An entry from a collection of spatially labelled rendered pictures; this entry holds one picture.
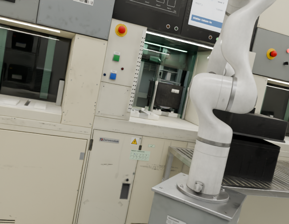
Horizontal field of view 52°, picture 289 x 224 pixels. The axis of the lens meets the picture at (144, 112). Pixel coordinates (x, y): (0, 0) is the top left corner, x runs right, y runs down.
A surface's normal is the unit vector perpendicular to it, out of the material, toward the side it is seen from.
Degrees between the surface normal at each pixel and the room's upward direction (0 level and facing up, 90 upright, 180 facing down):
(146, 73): 90
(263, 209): 90
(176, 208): 90
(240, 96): 90
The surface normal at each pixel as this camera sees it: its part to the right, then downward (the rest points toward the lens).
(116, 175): 0.28, 0.16
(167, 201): -0.47, 0.00
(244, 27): 0.11, 0.04
